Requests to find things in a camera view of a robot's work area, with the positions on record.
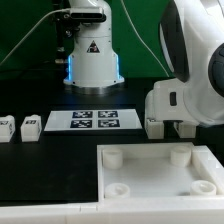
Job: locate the white square tabletop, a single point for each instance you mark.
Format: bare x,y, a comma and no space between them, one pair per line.
148,170

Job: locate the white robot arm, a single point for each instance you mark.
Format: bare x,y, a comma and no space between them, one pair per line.
191,34

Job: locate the white marker sheet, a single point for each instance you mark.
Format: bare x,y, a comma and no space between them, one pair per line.
92,120

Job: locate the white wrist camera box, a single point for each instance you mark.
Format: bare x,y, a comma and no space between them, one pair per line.
165,102

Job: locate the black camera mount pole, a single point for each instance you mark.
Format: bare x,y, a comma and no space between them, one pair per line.
65,27

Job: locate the white front obstacle wall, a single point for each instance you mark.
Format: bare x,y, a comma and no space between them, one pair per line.
196,210

